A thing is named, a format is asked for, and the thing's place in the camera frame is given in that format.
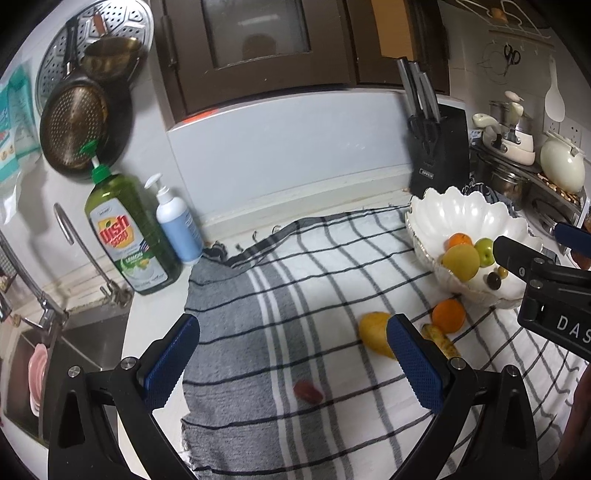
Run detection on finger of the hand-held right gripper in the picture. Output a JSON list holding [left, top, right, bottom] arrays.
[[492, 235, 591, 289], [554, 222, 591, 259]]

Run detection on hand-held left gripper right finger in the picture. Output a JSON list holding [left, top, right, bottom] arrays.
[[387, 314, 541, 480]]

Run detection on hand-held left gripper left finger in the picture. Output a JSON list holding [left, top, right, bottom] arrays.
[[47, 313, 201, 480]]

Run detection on green apple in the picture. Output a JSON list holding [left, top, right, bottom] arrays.
[[475, 237, 496, 268]]

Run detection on yellow apple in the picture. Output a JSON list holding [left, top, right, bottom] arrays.
[[442, 244, 481, 282]]

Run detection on white scalloped bowl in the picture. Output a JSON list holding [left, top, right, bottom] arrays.
[[405, 186, 544, 309]]

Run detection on spotted small banana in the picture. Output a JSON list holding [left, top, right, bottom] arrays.
[[421, 324, 462, 361]]

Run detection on steel pan under shelf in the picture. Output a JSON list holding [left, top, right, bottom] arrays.
[[531, 196, 573, 234]]

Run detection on scattered beige garlic cloves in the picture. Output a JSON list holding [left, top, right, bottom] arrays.
[[542, 178, 579, 202]]

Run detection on yellow lemon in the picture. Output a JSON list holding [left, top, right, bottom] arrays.
[[359, 312, 398, 360]]

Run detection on countertop shelf rack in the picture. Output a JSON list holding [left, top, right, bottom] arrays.
[[471, 138, 591, 232]]

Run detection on small orange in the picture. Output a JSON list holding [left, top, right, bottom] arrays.
[[431, 298, 467, 334]]

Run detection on large steel stockpot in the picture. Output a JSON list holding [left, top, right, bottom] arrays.
[[475, 154, 532, 208]]

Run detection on cream lidded ceramic pot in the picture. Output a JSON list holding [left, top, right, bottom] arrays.
[[540, 131, 586, 195]]

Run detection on steel sink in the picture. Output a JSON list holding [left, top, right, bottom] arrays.
[[0, 300, 131, 446]]

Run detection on red date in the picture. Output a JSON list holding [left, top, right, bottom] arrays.
[[294, 380, 324, 402]]

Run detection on grey checked cloth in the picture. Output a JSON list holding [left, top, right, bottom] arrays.
[[181, 182, 591, 480]]

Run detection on black knife block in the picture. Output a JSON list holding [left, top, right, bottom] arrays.
[[407, 102, 471, 199]]

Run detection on green dish soap bottle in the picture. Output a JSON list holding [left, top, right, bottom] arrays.
[[78, 141, 183, 296]]

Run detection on pink bowls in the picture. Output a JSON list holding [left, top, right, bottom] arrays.
[[28, 344, 49, 416]]

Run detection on white rice paddle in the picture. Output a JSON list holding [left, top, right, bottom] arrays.
[[544, 55, 566, 123]]

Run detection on chrome curved faucet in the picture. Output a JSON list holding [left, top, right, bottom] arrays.
[[53, 203, 134, 309]]

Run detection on white and blue pump bottle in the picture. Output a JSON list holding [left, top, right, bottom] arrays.
[[144, 173, 205, 265]]

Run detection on chrome sink tap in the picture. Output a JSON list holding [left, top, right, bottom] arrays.
[[0, 231, 70, 334]]

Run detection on small hanging scissors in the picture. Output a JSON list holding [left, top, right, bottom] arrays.
[[502, 44, 522, 77]]

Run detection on dark frying pan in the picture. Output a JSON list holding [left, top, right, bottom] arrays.
[[39, 23, 134, 178]]

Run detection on brass ladle bowl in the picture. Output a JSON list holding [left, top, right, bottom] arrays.
[[82, 14, 144, 83]]

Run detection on perforated steel steamer plate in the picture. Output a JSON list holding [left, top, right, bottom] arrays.
[[36, 0, 155, 116]]

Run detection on white wall socket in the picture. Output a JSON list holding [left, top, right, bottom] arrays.
[[551, 119, 583, 139]]

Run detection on black handled scissors in block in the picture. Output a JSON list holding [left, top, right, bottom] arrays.
[[407, 115, 440, 155]]

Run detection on steel handled knife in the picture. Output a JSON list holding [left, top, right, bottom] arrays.
[[418, 71, 442, 123], [410, 62, 433, 121], [397, 58, 419, 116]]

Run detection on hanging wire loop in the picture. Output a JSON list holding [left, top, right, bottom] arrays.
[[478, 41, 522, 81]]

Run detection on white wire wall rack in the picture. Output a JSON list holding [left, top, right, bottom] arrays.
[[455, 0, 555, 43]]

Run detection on teal printed wall packet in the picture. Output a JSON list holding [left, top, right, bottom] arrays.
[[0, 65, 41, 195]]

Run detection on brown wooden window frame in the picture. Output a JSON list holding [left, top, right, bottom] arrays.
[[150, 0, 451, 131]]

